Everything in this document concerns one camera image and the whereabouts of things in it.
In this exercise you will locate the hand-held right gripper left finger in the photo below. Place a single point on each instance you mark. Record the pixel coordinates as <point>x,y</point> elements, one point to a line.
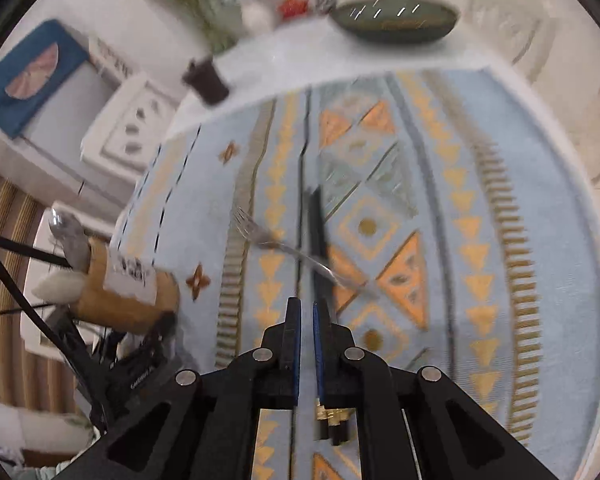
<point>292,360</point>

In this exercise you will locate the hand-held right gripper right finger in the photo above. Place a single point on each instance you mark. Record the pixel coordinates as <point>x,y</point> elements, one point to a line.
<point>321,360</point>

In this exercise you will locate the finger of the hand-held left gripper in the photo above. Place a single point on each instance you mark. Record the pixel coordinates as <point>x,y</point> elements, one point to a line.
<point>162,335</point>

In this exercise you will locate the brown cylindrical utensil holder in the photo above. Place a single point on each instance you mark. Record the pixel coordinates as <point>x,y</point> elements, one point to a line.
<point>130,310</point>

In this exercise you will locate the black gold-banded chopstick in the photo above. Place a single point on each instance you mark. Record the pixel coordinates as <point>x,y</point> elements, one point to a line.
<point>321,240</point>
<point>312,220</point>

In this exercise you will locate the metal fork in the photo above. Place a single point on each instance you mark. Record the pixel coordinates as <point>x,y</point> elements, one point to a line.
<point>260,237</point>

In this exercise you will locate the person's left forearm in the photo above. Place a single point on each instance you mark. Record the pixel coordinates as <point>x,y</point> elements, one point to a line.
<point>40,474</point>

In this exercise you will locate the blue patterned table mat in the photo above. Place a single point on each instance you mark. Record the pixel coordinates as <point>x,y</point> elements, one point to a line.
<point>210,210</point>

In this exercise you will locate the dark lidded cup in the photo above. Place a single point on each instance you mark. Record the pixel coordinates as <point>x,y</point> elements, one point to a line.
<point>207,82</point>

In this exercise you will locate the blue hanging cloth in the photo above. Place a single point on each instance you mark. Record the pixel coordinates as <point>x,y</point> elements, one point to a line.
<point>65,50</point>

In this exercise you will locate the clear glass vase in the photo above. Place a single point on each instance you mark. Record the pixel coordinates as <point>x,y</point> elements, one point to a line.
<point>220,30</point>

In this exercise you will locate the white ribbed vase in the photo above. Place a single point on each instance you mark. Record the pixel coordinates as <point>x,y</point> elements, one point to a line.
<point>256,16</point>

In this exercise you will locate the dark green shallow bowl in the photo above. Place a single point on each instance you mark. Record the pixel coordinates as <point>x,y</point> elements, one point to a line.
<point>395,22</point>

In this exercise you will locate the red lidded tea cup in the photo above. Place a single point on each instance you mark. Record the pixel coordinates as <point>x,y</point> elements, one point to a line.
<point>293,8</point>

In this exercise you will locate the small metal stand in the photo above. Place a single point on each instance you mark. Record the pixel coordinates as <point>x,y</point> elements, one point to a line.
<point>325,1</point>

